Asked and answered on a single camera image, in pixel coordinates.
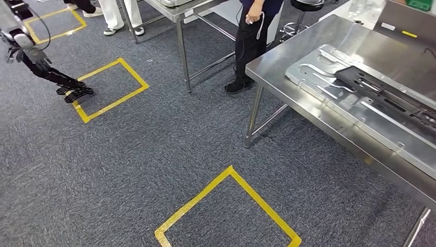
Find person's hand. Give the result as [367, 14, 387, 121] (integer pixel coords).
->
[245, 3, 265, 26]

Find white cord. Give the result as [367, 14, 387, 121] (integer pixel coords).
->
[256, 12, 266, 41]

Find black plastic plate part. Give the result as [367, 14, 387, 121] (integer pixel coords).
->
[334, 65, 436, 134]

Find steel workbench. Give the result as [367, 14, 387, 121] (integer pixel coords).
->
[244, 13, 436, 247]

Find person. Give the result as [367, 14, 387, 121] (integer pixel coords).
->
[224, 0, 285, 95]
[98, 0, 146, 37]
[63, 0, 103, 19]

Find black round stool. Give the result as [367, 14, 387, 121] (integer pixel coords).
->
[279, 0, 325, 44]

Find grey device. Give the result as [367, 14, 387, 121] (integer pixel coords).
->
[157, 0, 196, 8]

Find clear plastic bottle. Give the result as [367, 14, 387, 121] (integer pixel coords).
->
[347, 0, 372, 16]

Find yellow floor tape square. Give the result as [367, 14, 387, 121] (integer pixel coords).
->
[154, 165, 303, 247]
[23, 7, 88, 45]

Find aluminium fixture plate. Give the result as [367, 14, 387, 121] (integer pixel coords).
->
[285, 43, 436, 180]

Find green box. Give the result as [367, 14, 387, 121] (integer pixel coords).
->
[405, 0, 433, 11]

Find black humanoid robot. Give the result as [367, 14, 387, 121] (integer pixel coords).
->
[0, 0, 95, 104]

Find steel frame table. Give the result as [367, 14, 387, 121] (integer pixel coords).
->
[117, 0, 239, 93]

